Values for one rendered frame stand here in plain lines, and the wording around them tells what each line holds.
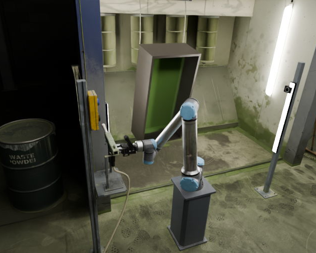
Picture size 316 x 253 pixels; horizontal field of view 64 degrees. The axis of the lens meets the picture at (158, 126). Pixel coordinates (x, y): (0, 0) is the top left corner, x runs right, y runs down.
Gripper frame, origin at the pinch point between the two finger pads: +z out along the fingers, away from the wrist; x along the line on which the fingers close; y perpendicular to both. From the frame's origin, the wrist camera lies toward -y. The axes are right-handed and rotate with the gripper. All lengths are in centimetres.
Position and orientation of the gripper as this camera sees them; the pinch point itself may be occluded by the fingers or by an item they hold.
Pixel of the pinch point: (111, 148)
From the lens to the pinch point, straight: 200.6
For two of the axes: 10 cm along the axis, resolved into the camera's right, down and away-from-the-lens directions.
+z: -9.2, 1.2, -3.6
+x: -3.8, -4.3, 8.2
